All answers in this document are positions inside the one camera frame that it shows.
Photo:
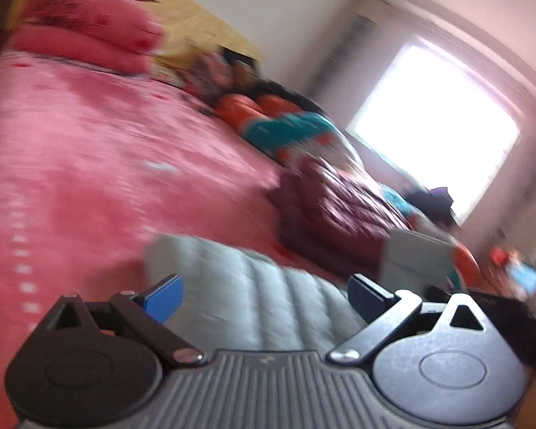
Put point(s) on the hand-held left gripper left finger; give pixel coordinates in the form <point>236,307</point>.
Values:
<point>165,298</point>

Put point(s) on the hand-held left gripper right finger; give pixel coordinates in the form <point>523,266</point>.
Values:
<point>365,295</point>

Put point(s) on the light grey down jacket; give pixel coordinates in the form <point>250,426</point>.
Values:
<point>259,295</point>

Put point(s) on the black clothes pile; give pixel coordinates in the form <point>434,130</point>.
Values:
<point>433,203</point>

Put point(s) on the blue box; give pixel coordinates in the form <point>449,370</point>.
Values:
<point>525,277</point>

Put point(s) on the red box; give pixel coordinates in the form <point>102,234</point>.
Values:
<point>500,254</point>

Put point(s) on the maroon folded quilt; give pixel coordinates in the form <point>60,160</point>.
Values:
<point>339,205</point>

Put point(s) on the bed with pink fleece blanket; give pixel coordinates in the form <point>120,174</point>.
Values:
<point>94,165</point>

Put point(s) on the bright window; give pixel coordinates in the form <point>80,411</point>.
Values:
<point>429,134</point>

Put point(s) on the teal and orange quilt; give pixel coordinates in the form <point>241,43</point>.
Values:
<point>295,129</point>

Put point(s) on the pink patterned pillow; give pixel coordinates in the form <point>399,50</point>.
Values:
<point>205,76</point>

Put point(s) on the grey checked curtain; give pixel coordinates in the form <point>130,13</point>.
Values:
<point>339,58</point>

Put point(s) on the pink folded blanket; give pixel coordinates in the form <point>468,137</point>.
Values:
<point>85,22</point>

